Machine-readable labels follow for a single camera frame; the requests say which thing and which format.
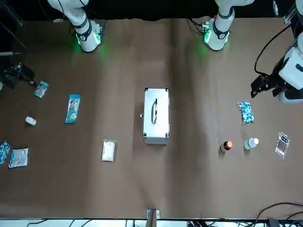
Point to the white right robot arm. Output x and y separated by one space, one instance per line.
86 35

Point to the blue cotton swab packet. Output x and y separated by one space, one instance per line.
72 108

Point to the aluminium profile post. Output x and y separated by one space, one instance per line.
152 216

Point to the brown bottle orange cap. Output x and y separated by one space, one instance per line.
226 146

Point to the aluminium medical case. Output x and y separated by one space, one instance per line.
156 116

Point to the clear bottle white cap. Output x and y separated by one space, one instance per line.
251 143

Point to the white gauze packet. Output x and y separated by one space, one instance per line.
109 150

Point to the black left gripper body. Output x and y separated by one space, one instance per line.
277 79

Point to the small teal packet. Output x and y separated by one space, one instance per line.
41 89

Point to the clear packet brown vials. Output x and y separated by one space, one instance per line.
281 144

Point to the white blue mask packet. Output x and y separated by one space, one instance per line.
19 158

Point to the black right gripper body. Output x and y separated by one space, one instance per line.
9 78

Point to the blue white capsule bag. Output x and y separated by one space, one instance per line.
246 112
3 152

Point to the small white pill bottle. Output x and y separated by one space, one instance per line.
30 120

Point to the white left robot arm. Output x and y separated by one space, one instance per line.
221 35

